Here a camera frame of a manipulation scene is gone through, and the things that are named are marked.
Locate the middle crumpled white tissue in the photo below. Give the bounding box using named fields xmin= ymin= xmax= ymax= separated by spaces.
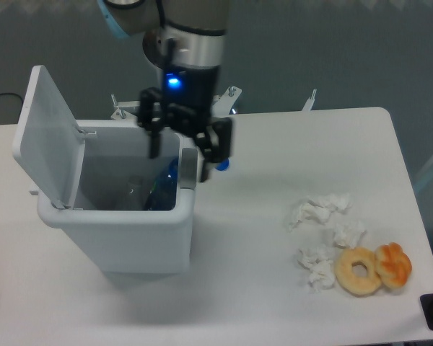
xmin=333 ymin=221 xmax=367 ymax=249

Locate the white trash can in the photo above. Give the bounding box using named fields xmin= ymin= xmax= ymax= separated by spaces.
xmin=37 ymin=120 xmax=197 ymax=274

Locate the lower crumpled white tissue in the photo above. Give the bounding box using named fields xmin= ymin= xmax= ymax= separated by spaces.
xmin=297 ymin=244 xmax=336 ymax=293

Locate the crumpled white tissue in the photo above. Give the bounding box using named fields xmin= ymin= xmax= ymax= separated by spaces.
xmin=297 ymin=244 xmax=336 ymax=293
xmin=333 ymin=221 xmax=367 ymax=249
xmin=285 ymin=193 xmax=352 ymax=232

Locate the white trash can lid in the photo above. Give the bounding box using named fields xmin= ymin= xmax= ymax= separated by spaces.
xmin=12 ymin=66 xmax=86 ymax=209

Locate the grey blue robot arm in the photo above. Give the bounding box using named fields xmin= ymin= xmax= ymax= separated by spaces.
xmin=98 ymin=1 xmax=232 ymax=182

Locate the clear green label plastic bottle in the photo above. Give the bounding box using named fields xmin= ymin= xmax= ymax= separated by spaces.
xmin=115 ymin=176 xmax=144 ymax=211

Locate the ring doughnut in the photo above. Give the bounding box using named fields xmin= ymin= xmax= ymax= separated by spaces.
xmin=334 ymin=247 xmax=382 ymax=296

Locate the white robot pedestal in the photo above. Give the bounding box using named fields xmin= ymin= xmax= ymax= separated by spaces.
xmin=110 ymin=53 xmax=243 ymax=120

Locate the blue bottle in can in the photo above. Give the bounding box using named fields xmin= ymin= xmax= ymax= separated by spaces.
xmin=144 ymin=156 xmax=179 ymax=211

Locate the blue bottle cap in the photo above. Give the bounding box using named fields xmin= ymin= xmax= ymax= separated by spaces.
xmin=215 ymin=159 xmax=230 ymax=172

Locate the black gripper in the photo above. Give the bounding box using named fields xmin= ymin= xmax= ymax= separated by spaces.
xmin=138 ymin=64 xmax=233 ymax=182

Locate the upper crumpled white tissue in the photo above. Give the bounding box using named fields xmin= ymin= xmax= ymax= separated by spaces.
xmin=285 ymin=193 xmax=352 ymax=232

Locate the orange glazed bun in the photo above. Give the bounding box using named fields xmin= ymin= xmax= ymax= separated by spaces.
xmin=375 ymin=242 xmax=412 ymax=290

